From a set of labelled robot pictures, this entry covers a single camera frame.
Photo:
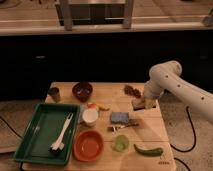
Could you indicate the white dish brush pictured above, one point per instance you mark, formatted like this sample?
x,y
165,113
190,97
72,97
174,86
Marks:
x,y
58,145

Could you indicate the orange bowl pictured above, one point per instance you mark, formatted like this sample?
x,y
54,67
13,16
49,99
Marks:
x,y
88,146

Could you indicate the red dried chili bunch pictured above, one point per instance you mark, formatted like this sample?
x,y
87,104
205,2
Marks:
x,y
129,90

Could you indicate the tan and black eraser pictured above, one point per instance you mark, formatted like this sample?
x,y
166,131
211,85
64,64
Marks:
x,y
138,104

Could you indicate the green plastic tray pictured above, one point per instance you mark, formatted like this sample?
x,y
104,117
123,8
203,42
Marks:
x,y
43,130

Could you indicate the orange and yellow toy food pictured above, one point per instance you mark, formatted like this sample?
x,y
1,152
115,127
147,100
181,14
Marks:
x,y
97,106

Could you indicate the blue sponge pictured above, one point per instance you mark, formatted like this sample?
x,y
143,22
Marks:
x,y
119,117

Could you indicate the green plastic cup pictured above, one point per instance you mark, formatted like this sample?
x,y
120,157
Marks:
x,y
120,143

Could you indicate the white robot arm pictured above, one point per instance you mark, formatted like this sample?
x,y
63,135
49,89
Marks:
x,y
166,76

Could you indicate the green chili pepper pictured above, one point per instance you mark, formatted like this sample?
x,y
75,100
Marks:
x,y
149,152

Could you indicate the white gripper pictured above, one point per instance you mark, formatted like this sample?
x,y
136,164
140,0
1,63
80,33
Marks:
x,y
151,91

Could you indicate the white stool frame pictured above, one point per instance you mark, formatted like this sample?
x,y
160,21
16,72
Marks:
x,y
94,12

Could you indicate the dark brown cup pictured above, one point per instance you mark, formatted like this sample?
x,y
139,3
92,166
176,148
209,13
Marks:
x,y
55,94

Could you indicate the silver fork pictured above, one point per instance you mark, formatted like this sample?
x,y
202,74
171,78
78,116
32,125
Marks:
x,y
115,128

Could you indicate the white cup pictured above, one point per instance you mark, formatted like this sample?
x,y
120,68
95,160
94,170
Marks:
x,y
90,117

